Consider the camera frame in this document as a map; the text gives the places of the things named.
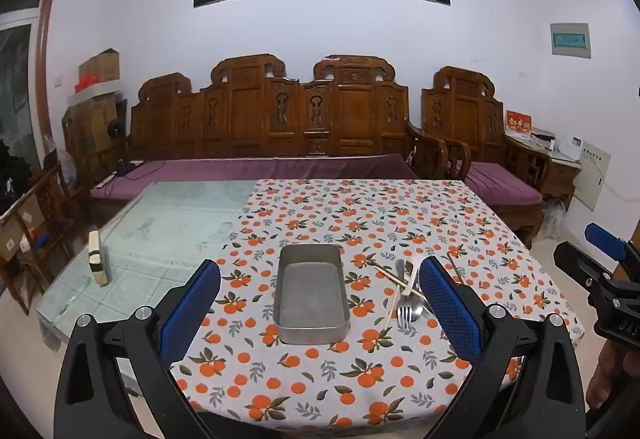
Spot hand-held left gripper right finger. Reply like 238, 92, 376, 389
419, 256, 587, 439

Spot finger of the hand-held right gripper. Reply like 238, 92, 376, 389
554, 241, 626, 301
584, 223, 640, 265

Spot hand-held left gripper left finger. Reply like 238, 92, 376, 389
54, 259, 231, 439

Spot metal spoon with slotted handle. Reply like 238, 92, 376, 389
412, 296, 437, 320

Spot metal fork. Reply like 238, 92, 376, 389
396, 260, 415, 326

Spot white soup spoon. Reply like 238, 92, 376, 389
404, 255, 425, 298

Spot rectangular metal tray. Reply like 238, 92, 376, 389
272, 244, 351, 346

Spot person's right hand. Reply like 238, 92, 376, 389
586, 341, 635, 412

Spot clear plastic bag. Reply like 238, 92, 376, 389
542, 199, 568, 237

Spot wooden side table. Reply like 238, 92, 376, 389
505, 134, 583, 214

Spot white box with blue mark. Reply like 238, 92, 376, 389
555, 134, 584, 162

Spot square purple seat cushion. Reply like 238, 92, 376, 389
465, 162, 543, 207

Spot red gift box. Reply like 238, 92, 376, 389
505, 110, 532, 140

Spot orange fruit print tablecloth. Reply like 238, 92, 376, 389
167, 178, 586, 432

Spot low wooden rack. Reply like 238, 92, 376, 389
0, 164, 76, 315

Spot carved wooden armchair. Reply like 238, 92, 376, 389
407, 66, 553, 250

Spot carved wooden sofa bench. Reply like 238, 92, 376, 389
90, 53, 426, 220

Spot brown cardboard box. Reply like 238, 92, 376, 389
77, 49, 121, 84

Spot grey wall box green label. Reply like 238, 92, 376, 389
550, 22, 592, 60

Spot wooden door frame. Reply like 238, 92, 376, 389
30, 0, 63, 154

